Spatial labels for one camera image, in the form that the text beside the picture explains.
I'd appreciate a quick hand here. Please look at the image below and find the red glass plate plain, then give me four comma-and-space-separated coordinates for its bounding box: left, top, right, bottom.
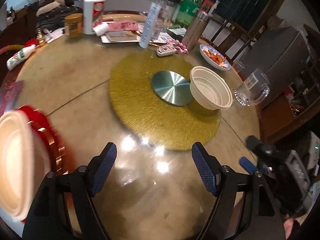
17, 104, 70, 176

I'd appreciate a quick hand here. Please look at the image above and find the beige plastic bowl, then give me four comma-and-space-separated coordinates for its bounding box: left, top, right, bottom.
190, 66, 233, 111
1, 110, 51, 221

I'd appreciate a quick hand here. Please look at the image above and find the red glass plate with sticker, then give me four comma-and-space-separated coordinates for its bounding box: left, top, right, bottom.
29, 121, 69, 175

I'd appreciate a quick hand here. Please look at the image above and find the gold glitter turntable mat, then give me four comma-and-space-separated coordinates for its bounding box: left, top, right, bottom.
108, 50, 221, 150

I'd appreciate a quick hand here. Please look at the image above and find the silver turntable center disc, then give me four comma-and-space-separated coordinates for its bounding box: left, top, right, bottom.
151, 70, 193, 106

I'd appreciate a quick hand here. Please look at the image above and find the clear glass beer mug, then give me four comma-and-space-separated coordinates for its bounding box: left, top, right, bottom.
234, 68, 270, 106

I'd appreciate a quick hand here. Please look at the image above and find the blue white plate with food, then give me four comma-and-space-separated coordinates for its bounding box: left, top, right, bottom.
199, 44, 232, 71

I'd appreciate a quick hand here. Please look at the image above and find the red packet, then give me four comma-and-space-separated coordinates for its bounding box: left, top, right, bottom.
0, 80, 24, 116

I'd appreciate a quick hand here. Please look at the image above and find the grey refrigerator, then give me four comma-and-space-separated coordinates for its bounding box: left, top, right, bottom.
240, 27, 310, 108

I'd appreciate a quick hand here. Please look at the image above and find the phone in patterned case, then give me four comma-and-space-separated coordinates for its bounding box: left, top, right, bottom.
156, 44, 177, 57

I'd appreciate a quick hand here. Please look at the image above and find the wooden chair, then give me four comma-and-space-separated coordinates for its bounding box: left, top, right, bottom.
201, 13, 257, 62

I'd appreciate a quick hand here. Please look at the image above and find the small white green bottle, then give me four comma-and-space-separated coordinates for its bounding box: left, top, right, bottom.
7, 44, 36, 71

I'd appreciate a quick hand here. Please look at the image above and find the small white cup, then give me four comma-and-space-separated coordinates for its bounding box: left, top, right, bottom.
93, 22, 110, 37

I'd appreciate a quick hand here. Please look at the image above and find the small gold bell ornament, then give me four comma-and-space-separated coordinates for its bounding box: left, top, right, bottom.
36, 28, 46, 46

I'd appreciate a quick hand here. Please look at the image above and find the stainless steel thermos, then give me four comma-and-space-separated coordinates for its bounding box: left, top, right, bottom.
182, 10, 210, 51

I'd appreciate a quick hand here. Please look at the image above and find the pink cloth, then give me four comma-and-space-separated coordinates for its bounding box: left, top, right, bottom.
108, 20, 138, 31

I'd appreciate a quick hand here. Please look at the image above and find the gold lid glass jar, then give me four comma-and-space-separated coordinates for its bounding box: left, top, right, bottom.
65, 13, 83, 37

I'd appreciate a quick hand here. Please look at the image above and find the red yellow hula hoop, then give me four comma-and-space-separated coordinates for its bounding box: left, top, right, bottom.
0, 44, 25, 55

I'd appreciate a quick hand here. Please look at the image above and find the dark quilted jacket fur collar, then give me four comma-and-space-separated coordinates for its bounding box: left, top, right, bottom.
36, 0, 83, 33

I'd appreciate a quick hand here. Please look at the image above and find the clear glass jar black lid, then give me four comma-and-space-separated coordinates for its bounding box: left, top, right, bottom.
161, 0, 180, 29

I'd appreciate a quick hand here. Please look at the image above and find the white liquor bottle red cap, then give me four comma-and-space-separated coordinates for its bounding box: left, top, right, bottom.
83, 0, 106, 35

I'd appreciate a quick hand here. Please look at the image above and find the green plastic bottle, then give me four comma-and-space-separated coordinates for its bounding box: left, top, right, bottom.
176, 0, 201, 27

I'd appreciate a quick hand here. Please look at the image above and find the pink bead bracelet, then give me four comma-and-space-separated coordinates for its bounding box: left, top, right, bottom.
166, 38, 189, 55

